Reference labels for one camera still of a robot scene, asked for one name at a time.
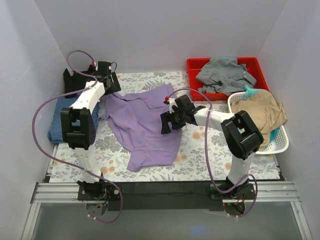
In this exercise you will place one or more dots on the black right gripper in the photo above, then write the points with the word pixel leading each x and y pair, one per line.
pixel 169 120

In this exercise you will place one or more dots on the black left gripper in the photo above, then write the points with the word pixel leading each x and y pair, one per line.
pixel 81 81

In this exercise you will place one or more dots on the purple polo shirt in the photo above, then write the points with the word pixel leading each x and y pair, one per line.
pixel 135 120

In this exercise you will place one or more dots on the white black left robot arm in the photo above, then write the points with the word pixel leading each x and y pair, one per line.
pixel 78 128

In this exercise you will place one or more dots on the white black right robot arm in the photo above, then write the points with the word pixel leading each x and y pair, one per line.
pixel 240 132

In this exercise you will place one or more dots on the black folded shirt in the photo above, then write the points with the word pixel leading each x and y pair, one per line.
pixel 76 81

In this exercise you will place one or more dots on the floral patterned table mat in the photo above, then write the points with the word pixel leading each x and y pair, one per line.
pixel 189 164

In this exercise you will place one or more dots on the red plastic bin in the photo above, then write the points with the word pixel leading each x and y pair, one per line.
pixel 194 66

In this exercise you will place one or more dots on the grey shirt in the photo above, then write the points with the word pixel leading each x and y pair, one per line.
pixel 224 75

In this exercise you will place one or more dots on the blue checked folded shirt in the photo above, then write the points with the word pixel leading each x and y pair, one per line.
pixel 54 134

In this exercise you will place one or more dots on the teal shirt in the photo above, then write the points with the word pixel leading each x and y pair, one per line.
pixel 249 92

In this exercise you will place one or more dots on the beige shirt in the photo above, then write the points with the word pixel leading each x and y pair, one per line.
pixel 264 110

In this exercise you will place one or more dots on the white perforated laundry basket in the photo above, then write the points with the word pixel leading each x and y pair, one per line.
pixel 281 141

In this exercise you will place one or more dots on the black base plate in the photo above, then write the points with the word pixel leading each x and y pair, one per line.
pixel 173 195

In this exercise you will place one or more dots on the aluminium front rail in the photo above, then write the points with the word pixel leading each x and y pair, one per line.
pixel 184 210

